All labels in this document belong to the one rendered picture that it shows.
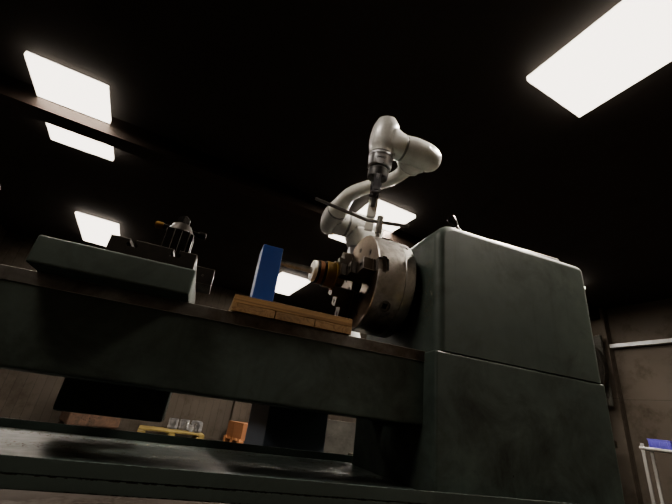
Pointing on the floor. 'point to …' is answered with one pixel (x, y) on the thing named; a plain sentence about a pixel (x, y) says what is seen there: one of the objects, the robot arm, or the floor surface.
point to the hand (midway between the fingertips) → (369, 221)
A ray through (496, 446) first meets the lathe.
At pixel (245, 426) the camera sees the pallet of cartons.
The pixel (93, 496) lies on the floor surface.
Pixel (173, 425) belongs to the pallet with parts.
